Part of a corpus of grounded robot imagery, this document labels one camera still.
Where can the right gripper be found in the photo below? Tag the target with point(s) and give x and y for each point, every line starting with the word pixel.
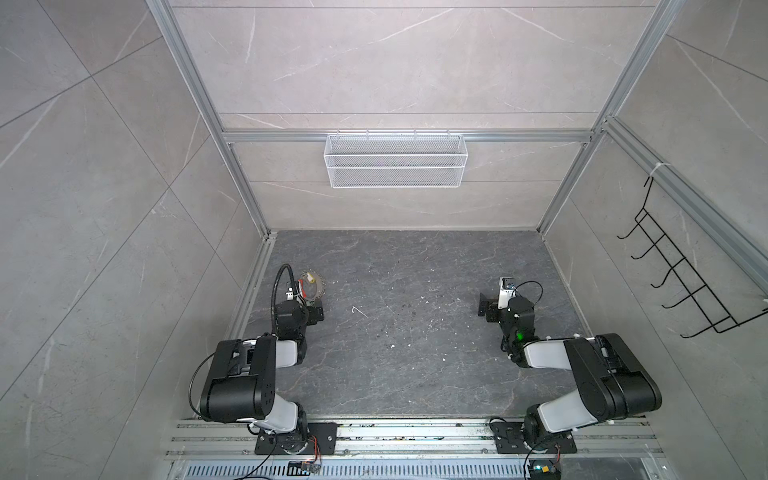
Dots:
pixel 491 306

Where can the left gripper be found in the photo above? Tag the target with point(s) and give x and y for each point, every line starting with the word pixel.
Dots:
pixel 310 309

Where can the metal keyring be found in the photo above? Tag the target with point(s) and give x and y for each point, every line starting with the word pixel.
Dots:
pixel 311 286

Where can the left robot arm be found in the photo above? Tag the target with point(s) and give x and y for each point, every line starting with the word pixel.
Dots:
pixel 240 384

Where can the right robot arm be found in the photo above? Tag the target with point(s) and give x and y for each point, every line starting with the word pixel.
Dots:
pixel 611 383

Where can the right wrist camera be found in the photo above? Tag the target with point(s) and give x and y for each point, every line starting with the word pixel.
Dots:
pixel 507 286

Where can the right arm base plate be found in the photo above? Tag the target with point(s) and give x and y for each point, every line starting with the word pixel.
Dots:
pixel 517 437

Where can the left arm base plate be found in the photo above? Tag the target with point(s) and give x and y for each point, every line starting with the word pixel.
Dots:
pixel 316 438

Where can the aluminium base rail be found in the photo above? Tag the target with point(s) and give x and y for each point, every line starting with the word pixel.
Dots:
pixel 414 438

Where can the white wire mesh basket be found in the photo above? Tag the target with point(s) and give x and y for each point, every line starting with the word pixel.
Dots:
pixel 381 161

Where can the slotted cable duct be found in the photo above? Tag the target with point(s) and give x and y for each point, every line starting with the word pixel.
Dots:
pixel 362 469

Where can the black wire hook rack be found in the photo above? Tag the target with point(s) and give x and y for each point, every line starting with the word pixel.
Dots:
pixel 678 266

